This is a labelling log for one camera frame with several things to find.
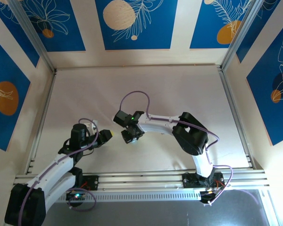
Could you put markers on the aluminium frame post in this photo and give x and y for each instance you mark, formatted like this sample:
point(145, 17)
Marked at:
point(30, 35)
point(240, 35)

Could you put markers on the long aluminium base rail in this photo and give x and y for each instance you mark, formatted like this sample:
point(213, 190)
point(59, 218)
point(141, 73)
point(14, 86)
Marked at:
point(143, 180)

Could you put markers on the aluminium table side rail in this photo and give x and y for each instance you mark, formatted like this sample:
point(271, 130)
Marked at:
point(41, 122)
point(236, 117)

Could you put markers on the left aluminium frame post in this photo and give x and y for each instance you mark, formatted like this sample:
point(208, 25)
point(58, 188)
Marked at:
point(30, 35)

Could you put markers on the left aluminium table side rail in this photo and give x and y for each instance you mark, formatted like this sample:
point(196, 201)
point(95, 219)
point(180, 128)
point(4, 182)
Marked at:
point(41, 122)

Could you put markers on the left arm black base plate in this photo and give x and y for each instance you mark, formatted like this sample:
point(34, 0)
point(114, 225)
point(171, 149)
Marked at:
point(92, 182)

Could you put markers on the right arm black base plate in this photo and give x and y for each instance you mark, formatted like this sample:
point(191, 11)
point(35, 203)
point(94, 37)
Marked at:
point(189, 181)

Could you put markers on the right aluminium table side rail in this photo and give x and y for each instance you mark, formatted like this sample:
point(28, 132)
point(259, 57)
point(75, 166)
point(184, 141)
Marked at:
point(236, 117)

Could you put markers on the right aluminium frame post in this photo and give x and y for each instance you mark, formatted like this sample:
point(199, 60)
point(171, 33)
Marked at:
point(240, 35)

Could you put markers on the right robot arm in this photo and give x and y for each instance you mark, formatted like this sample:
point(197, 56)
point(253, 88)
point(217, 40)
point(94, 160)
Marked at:
point(155, 126)

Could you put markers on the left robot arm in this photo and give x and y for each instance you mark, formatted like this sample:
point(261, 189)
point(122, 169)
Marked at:
point(61, 186)

